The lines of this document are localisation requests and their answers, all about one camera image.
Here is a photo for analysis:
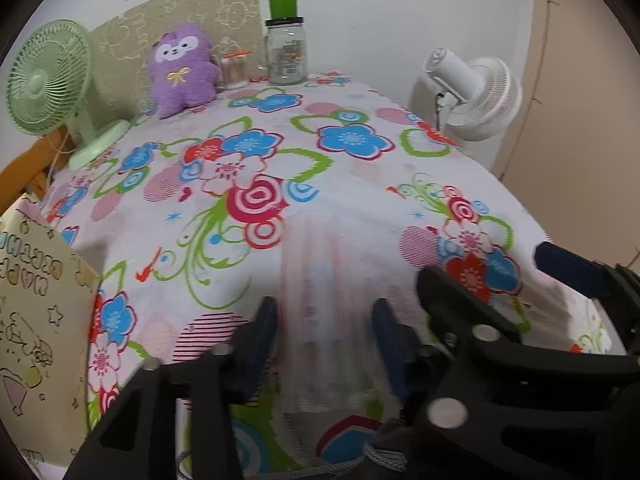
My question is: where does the clear plastic package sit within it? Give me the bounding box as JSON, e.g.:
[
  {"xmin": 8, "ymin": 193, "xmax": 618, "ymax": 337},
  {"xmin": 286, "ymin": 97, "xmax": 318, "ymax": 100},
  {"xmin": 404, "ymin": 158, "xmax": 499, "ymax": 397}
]
[{"xmin": 277, "ymin": 212, "xmax": 401, "ymax": 413}]

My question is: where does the green desk fan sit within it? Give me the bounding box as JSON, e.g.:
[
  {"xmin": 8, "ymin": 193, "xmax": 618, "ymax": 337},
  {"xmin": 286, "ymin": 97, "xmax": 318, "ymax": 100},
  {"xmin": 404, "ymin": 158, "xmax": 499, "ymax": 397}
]
[{"xmin": 6, "ymin": 20, "xmax": 133, "ymax": 171}]

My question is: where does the yellow printed storage box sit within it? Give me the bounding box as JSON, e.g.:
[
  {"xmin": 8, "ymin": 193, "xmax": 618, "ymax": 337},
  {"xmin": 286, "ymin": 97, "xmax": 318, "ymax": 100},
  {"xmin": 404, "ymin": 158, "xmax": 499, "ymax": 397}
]
[{"xmin": 0, "ymin": 195, "xmax": 103, "ymax": 471}]

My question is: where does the grey braided cord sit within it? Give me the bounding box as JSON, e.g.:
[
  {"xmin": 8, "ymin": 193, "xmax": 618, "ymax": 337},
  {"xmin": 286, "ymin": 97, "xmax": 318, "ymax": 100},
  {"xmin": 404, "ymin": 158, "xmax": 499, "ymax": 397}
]
[{"xmin": 285, "ymin": 420, "xmax": 416, "ymax": 480}]

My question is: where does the beige door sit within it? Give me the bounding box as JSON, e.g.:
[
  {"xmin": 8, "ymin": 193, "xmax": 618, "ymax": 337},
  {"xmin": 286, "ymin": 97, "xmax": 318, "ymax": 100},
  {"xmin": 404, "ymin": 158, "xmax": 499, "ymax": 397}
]
[{"xmin": 492, "ymin": 0, "xmax": 640, "ymax": 271}]

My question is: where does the small cotton swab jar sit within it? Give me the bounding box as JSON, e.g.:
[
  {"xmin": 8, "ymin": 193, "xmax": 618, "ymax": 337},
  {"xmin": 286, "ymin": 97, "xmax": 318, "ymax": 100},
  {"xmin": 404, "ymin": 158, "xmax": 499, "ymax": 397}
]
[{"xmin": 220, "ymin": 50, "xmax": 252, "ymax": 90}]

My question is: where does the floral tablecloth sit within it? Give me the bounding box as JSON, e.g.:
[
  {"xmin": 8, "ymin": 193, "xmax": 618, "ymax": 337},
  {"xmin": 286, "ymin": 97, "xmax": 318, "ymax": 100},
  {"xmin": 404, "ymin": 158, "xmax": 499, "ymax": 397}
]
[{"xmin": 37, "ymin": 70, "xmax": 631, "ymax": 480}]

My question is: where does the purple plush toy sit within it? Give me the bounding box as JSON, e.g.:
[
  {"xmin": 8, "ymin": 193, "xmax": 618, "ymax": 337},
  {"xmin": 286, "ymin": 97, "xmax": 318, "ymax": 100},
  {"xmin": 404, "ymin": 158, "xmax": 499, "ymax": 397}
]
[{"xmin": 147, "ymin": 22, "xmax": 221, "ymax": 120}]

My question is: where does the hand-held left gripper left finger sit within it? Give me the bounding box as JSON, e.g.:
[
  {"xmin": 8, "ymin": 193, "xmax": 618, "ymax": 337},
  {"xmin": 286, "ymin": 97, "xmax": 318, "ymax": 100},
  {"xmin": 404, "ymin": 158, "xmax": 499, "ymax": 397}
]
[{"xmin": 65, "ymin": 296, "xmax": 279, "ymax": 480}]

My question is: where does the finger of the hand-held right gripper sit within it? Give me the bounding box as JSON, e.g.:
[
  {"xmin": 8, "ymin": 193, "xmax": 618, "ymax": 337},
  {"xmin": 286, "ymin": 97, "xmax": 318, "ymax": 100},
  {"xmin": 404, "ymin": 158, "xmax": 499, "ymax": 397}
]
[
  {"xmin": 417, "ymin": 265, "xmax": 526, "ymax": 431},
  {"xmin": 534, "ymin": 241, "xmax": 640, "ymax": 311}
]

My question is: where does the white standing fan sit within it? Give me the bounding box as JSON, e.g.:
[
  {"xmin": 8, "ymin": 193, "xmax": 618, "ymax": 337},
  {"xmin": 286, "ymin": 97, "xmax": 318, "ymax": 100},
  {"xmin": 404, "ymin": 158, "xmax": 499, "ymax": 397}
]
[{"xmin": 422, "ymin": 47, "xmax": 523, "ymax": 143}]

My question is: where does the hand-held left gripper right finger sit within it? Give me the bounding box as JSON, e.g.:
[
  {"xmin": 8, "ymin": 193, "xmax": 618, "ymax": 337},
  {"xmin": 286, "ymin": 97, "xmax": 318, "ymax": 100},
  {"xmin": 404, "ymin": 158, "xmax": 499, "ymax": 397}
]
[{"xmin": 372, "ymin": 299, "xmax": 441, "ymax": 411}]

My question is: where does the clear glass jar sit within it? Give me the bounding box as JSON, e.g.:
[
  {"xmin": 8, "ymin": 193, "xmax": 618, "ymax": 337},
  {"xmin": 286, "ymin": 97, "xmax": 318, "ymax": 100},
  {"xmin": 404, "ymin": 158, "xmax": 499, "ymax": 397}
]
[{"xmin": 264, "ymin": 17, "xmax": 308, "ymax": 86}]

